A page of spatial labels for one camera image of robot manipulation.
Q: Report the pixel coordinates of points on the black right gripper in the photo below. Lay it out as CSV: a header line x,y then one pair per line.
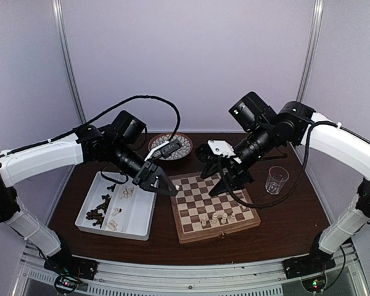
x,y
230,177

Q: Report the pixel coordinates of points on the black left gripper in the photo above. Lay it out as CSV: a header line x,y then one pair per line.
x,y
146,179

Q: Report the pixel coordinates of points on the white chess king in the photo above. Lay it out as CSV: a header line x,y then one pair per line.
x,y
214,219

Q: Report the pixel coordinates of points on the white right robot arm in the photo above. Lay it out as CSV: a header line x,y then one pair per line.
x,y
299,125

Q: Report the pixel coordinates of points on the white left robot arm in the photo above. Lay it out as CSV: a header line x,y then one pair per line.
x,y
83,144

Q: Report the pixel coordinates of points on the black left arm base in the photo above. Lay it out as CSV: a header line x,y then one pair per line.
x,y
70,270

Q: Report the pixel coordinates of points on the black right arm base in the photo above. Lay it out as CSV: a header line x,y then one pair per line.
x,y
310,269

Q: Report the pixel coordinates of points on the pile of dark chess pieces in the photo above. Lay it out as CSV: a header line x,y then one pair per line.
x,y
97,214

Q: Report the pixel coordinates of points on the pile of white chess pieces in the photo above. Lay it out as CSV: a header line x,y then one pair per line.
x,y
112,223

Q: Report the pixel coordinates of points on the wooden chess board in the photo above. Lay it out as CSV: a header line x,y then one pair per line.
x,y
193,202

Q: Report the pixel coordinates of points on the clear drinking glass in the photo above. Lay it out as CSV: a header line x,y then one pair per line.
x,y
276,179

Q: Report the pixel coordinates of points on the floral patterned ceramic plate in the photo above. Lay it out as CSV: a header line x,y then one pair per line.
x,y
183,151

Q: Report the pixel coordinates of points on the white compartment tray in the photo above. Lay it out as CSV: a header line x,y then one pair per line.
x,y
135,218

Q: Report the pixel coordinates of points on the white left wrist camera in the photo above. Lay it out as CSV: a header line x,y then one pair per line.
x,y
163,150

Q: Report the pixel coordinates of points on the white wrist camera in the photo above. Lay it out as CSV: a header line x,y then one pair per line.
x,y
163,150
212,149

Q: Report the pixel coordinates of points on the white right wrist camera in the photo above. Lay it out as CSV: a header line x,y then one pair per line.
x,y
212,149

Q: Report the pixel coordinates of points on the aluminium corner post right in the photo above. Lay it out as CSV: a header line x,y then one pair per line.
x,y
315,29

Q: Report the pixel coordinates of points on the aluminium corner post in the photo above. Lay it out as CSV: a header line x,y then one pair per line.
x,y
69,71
315,29

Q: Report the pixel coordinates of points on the aluminium corner post left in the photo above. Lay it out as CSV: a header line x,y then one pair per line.
x,y
69,71

